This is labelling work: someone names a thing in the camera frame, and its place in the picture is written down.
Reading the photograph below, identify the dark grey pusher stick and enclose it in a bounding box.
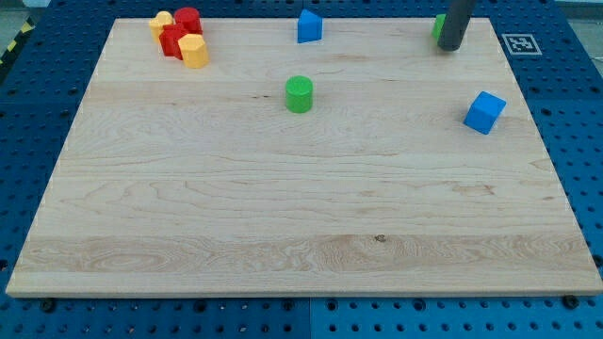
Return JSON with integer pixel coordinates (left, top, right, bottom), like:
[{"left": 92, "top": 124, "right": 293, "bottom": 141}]
[{"left": 437, "top": 0, "right": 477, "bottom": 51}]

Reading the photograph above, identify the green cylinder block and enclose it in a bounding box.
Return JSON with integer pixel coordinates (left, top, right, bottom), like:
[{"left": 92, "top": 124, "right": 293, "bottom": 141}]
[{"left": 285, "top": 75, "right": 314, "bottom": 113}]

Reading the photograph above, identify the green block behind stick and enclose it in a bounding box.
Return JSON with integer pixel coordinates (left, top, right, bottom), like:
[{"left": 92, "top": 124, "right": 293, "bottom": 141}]
[{"left": 432, "top": 13, "right": 446, "bottom": 40}]

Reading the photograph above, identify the black white fiducial tag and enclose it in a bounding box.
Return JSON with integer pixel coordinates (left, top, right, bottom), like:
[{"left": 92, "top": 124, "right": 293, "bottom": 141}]
[{"left": 502, "top": 33, "right": 542, "bottom": 56}]

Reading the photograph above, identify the blue cube block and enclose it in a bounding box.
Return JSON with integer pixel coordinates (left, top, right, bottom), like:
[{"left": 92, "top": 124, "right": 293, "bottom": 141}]
[{"left": 464, "top": 91, "right": 507, "bottom": 135}]

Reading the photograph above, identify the blue triangular prism block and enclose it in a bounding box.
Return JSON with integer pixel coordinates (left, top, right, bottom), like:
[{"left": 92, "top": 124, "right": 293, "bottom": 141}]
[{"left": 297, "top": 9, "right": 323, "bottom": 43}]

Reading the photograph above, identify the light wooden board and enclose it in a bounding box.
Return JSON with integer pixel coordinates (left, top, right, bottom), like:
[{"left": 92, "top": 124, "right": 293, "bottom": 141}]
[{"left": 7, "top": 18, "right": 602, "bottom": 298}]

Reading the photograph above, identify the yellow hexagon block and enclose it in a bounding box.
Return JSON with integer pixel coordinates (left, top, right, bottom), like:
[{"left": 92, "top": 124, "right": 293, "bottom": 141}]
[{"left": 178, "top": 34, "right": 210, "bottom": 69}]

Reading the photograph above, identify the red cylinder block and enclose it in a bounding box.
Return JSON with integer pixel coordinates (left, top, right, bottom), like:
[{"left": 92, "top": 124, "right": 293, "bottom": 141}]
[{"left": 173, "top": 7, "right": 203, "bottom": 35}]

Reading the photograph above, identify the red star block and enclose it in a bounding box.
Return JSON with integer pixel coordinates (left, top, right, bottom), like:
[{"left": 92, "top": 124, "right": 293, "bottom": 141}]
[{"left": 159, "top": 24, "right": 189, "bottom": 60}]

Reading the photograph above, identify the yellow heart block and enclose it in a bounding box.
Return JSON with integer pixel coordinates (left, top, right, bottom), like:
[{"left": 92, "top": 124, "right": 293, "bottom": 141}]
[{"left": 148, "top": 10, "right": 173, "bottom": 44}]

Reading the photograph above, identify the black bolt right front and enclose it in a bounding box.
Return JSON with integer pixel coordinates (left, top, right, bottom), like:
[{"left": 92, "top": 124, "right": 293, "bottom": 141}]
[{"left": 562, "top": 295, "right": 580, "bottom": 310}]

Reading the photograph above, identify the black bolt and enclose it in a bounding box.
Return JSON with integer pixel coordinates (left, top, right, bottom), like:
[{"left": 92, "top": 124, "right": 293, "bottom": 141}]
[
  {"left": 562, "top": 295, "right": 580, "bottom": 310},
  {"left": 39, "top": 299, "right": 57, "bottom": 314}
]

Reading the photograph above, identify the black bolt left front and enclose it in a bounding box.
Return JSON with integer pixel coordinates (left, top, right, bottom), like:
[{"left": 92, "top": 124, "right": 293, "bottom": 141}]
[{"left": 39, "top": 299, "right": 57, "bottom": 314}]

